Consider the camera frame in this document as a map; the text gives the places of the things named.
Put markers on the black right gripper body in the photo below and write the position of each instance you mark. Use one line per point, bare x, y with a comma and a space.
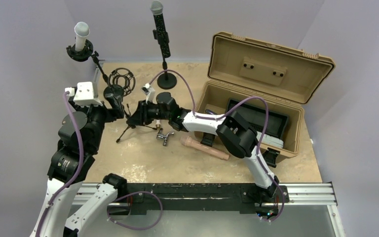
150, 112

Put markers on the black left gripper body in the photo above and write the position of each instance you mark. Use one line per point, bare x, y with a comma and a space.
99, 113

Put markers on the black tripod microphone stand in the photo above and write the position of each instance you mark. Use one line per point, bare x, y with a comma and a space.
126, 80

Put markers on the pink rose-gold microphone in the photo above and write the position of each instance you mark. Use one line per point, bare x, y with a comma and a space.
190, 142

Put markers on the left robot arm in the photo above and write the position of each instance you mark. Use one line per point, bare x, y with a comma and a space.
79, 140

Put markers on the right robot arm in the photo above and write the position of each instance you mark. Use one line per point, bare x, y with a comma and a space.
236, 134

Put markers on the black round-base stand left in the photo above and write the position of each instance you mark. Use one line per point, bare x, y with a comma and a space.
111, 91

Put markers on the black round-base stand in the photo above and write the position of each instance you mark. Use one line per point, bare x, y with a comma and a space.
111, 91
166, 80

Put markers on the black round-base stand centre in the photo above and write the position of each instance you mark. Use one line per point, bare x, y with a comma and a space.
166, 80

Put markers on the white silver microphone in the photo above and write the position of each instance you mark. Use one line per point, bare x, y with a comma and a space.
82, 31

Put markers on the black speckled microphone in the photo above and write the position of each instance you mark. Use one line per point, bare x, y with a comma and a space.
161, 29

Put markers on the white plastic faucet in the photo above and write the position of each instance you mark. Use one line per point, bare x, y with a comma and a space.
158, 124

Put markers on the chrome metal faucet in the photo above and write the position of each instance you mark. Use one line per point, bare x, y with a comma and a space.
164, 137

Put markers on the black tray in case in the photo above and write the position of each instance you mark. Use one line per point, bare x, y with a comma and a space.
254, 115

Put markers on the grey device in case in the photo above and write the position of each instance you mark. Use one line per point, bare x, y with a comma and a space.
271, 141

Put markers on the tan plastic tool case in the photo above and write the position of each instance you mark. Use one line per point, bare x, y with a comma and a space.
270, 76

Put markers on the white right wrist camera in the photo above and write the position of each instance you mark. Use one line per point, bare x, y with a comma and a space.
149, 91

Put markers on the purple handled screwdriver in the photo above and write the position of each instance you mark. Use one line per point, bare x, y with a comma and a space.
210, 112

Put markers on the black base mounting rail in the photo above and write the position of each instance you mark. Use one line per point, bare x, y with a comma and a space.
244, 198

